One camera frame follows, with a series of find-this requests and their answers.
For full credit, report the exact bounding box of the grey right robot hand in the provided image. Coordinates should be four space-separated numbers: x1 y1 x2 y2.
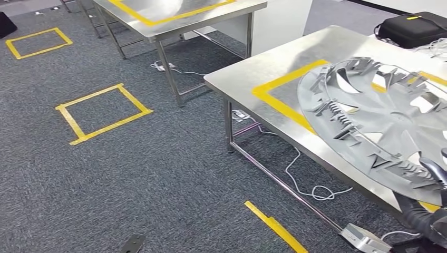
419 148 447 241

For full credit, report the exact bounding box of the grey plastic wheel hubcap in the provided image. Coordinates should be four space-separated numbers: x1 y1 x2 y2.
297 56 447 207

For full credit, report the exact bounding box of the yellow workbench tape rectangle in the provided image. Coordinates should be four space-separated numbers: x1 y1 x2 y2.
406 71 447 87
251 59 441 213

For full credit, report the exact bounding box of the stainless steel workbench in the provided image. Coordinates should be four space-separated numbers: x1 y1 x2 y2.
203 25 447 238

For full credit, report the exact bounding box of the black carrying bag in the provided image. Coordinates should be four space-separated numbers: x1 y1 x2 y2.
373 11 447 50

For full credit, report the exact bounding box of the yellow floor tape strip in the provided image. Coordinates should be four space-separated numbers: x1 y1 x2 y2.
244 200 309 253

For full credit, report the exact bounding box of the white partition block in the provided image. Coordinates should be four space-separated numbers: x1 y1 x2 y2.
183 0 313 56

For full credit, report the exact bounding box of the stainless steel table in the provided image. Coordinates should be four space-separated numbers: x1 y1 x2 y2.
78 0 268 108

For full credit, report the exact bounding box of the black robot foot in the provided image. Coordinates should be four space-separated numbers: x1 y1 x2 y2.
120 233 147 253

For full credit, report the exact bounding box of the yellow table tape rectangle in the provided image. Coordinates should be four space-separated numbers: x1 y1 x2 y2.
108 0 236 27

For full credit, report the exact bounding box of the yellow floor tape square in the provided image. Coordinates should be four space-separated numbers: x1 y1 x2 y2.
55 83 154 147
5 27 73 60

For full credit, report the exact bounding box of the black floor object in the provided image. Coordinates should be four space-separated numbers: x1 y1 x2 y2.
0 11 18 39

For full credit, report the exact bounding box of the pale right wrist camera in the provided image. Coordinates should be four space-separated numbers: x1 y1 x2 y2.
339 223 430 253

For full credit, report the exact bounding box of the white cable bundle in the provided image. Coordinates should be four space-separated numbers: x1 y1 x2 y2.
410 37 447 61

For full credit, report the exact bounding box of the white floor cable with plug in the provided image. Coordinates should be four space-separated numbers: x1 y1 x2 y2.
150 60 207 77

